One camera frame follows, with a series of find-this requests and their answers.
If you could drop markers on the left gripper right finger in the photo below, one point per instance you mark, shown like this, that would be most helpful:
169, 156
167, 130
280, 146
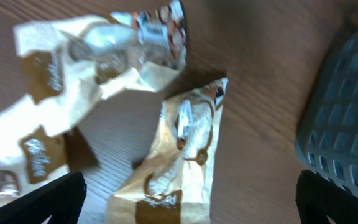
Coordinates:
319, 201

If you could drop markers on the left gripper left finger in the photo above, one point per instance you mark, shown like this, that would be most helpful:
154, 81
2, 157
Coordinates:
59, 201

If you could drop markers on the grey plastic basket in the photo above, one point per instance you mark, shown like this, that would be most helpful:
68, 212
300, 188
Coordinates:
327, 138

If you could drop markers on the beige brown snack bag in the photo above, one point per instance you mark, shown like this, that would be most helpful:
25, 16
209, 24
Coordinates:
173, 183

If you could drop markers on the long beige snack bag strip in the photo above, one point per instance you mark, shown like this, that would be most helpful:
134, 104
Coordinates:
69, 66

